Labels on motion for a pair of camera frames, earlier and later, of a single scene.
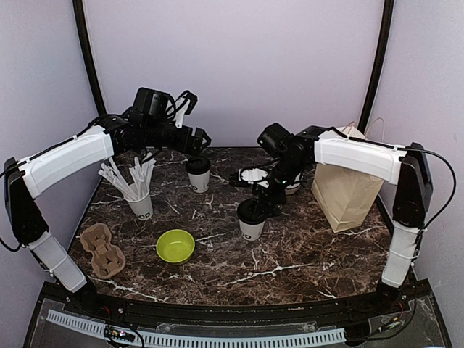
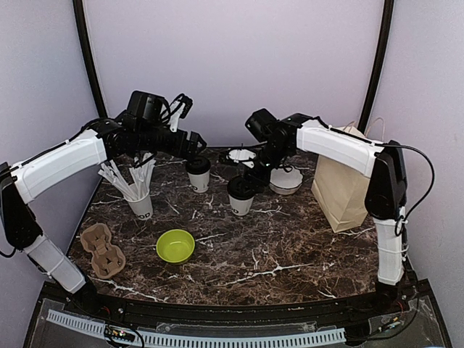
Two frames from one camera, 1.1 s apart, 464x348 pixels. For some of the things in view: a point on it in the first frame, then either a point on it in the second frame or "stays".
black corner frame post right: [384, 33] stays
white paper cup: [251, 232] -> [241, 207]
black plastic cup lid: [251, 211] -> [241, 188]
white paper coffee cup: [200, 183] stays
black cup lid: [198, 165] stays
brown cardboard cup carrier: [107, 259] stays
